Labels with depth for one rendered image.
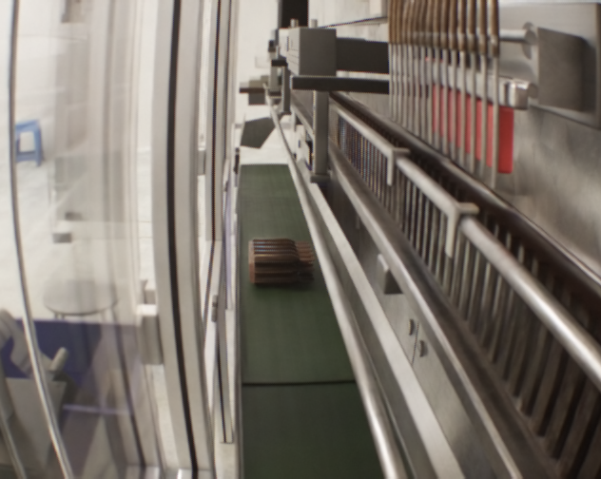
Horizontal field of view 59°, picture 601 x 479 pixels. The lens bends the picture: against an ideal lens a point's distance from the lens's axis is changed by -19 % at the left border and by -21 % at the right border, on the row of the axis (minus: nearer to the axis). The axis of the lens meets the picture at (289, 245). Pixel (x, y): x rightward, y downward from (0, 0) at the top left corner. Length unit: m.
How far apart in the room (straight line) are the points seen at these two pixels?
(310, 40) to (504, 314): 0.86
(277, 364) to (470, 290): 0.37
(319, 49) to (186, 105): 0.61
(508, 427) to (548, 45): 0.33
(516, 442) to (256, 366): 0.47
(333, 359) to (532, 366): 0.47
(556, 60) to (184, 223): 0.38
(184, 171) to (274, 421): 0.25
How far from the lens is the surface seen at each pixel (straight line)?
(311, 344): 0.79
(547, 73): 0.53
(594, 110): 0.54
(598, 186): 0.73
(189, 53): 0.56
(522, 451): 0.32
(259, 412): 0.65
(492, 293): 0.38
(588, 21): 0.55
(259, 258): 0.96
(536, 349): 0.31
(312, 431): 0.62
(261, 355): 0.76
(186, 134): 0.57
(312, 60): 1.15
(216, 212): 1.46
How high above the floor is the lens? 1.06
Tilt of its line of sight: 19 degrees down
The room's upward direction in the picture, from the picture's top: 1 degrees clockwise
